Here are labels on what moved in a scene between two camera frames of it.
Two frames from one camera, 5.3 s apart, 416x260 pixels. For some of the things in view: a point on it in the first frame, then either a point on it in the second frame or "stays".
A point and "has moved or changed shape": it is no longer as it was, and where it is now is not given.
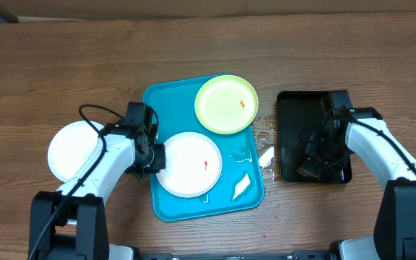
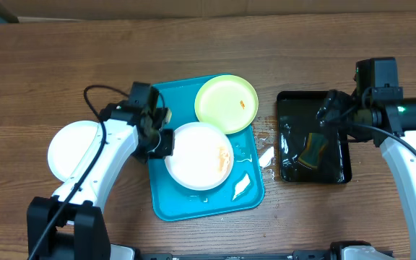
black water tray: (313, 141) stays
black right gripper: (318, 151) → (329, 109)
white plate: (193, 165) has moved or changed shape
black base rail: (297, 255) stays
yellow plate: (226, 104) stays
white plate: (69, 146) stays
